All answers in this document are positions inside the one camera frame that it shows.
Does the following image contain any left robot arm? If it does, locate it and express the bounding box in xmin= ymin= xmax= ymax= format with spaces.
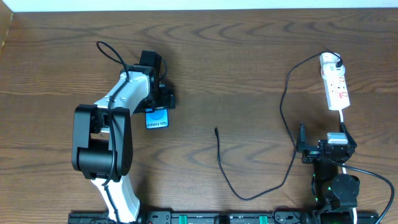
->
xmin=72 ymin=50 xmax=175 ymax=223

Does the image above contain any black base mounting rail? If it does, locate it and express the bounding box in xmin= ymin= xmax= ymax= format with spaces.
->
xmin=67 ymin=210 xmax=379 ymax=224

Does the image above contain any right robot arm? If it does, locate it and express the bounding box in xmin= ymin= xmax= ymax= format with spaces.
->
xmin=296 ymin=123 xmax=360 ymax=223

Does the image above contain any white power strip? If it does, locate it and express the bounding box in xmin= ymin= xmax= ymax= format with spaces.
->
xmin=319 ymin=52 xmax=351 ymax=111

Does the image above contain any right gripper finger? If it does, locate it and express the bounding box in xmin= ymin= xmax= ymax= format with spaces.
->
xmin=296 ymin=122 xmax=307 ymax=152
xmin=339 ymin=122 xmax=357 ymax=148

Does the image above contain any white USB charger adapter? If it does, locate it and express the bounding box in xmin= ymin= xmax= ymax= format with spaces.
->
xmin=321 ymin=62 xmax=346 ymax=80

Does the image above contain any white power strip cord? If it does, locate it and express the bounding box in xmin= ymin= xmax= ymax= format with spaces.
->
xmin=338 ymin=108 xmax=358 ymax=224

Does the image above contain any blue Galaxy smartphone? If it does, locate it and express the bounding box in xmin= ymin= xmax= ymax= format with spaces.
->
xmin=146 ymin=110 xmax=169 ymax=129

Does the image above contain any black USB charging cable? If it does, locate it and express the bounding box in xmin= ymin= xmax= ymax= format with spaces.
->
xmin=214 ymin=50 xmax=344 ymax=202

